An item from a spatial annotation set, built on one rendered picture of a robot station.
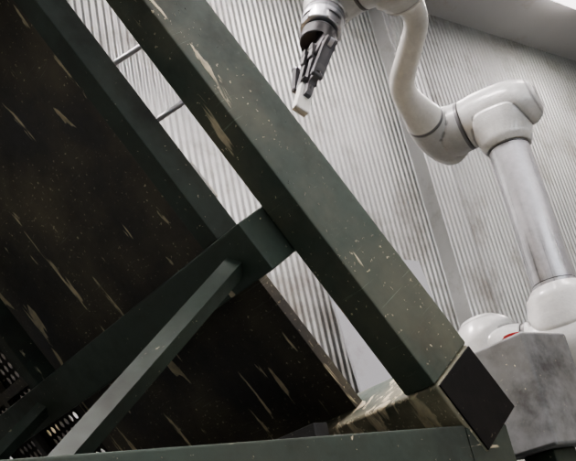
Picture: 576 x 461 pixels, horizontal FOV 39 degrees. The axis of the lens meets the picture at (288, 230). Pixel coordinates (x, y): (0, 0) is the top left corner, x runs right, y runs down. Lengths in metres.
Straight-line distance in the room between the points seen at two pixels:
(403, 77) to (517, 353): 0.84
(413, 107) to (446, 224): 4.67
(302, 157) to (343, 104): 5.68
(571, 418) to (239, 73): 0.73
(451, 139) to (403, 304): 1.02
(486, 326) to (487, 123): 0.51
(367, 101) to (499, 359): 5.79
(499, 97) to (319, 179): 1.01
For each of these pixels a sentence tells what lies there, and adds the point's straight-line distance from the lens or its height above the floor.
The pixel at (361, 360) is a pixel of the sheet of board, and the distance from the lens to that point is 5.35.
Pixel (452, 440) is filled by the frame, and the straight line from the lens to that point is 1.15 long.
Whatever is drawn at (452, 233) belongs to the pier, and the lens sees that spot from 6.69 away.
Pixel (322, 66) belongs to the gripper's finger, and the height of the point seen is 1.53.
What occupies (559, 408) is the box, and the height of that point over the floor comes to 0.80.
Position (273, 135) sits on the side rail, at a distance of 1.15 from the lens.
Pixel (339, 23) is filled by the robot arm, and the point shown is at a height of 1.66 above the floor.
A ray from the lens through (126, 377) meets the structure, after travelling 1.01.
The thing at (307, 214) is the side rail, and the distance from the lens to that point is 1.12.
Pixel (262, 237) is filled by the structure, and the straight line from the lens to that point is 1.13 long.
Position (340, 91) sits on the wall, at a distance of 6.91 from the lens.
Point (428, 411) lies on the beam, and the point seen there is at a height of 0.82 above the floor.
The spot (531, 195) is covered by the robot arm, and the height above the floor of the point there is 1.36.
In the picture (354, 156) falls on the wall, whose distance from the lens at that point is 6.58.
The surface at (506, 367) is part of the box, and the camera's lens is 1.37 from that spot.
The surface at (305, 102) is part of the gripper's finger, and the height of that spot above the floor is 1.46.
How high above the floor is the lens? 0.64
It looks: 23 degrees up
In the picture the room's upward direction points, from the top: 12 degrees counter-clockwise
